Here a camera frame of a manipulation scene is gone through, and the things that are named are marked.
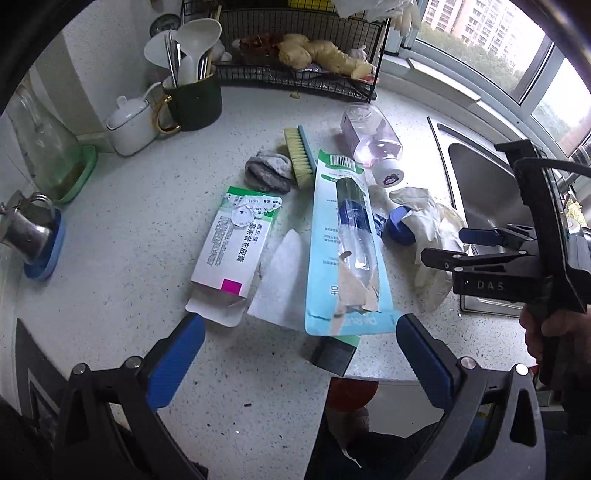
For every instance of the ginger root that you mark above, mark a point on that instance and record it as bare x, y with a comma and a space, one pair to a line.
337, 57
295, 50

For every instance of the red mesh bag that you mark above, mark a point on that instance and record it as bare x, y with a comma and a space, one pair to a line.
258, 48

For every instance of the small white spoon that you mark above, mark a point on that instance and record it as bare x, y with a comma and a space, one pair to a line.
154, 50

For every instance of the blue tissue packet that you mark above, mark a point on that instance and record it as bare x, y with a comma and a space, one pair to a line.
397, 228

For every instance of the white paper sheet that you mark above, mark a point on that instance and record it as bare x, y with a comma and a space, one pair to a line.
281, 286

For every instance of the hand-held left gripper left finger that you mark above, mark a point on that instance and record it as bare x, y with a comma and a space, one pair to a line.
178, 355

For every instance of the window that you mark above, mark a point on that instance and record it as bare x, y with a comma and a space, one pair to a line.
485, 41

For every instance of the teal toothbrush package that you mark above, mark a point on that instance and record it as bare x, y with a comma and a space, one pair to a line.
323, 258

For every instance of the glass jar green lid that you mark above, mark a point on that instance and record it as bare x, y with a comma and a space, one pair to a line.
46, 147

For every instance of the black green tube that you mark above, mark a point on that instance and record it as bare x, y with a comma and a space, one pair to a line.
330, 354

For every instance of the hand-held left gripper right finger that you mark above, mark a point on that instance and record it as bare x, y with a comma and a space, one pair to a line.
422, 360

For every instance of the dark green mug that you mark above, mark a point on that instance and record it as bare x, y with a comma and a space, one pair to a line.
194, 104

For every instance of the steel pitcher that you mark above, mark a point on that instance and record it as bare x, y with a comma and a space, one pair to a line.
25, 230

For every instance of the blue plastic lid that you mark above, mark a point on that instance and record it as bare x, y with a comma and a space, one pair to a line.
51, 254

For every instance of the white lidded pot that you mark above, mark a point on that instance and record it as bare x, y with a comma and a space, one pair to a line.
131, 127

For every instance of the black stove top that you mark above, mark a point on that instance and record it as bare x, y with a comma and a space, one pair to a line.
27, 355

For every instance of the metal utensils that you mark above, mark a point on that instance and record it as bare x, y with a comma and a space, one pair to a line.
171, 60

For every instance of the large white ladle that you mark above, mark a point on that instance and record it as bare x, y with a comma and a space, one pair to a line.
198, 37

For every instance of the teal scrub brush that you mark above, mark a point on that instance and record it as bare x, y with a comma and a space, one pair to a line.
298, 157

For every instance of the steel sink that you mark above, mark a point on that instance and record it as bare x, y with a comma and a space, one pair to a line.
480, 184

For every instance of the wooden chopsticks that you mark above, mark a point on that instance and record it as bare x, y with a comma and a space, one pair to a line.
211, 46

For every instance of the white green medicine box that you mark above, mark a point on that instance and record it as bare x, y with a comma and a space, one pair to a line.
221, 249

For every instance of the red plastic bin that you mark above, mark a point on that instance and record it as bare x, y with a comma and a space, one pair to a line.
353, 392

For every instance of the person's right hand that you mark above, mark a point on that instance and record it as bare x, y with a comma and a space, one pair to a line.
577, 332

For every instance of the white latex glove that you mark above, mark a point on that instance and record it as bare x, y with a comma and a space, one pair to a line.
413, 203
443, 249

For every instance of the white plastic bag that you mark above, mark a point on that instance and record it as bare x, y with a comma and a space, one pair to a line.
369, 11

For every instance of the grey cloth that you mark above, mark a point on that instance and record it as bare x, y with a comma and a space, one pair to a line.
268, 173

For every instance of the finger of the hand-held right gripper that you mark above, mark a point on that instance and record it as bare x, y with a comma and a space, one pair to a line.
480, 236
448, 261

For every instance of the clear bottle pink liquid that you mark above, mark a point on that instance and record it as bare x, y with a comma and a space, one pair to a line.
369, 138

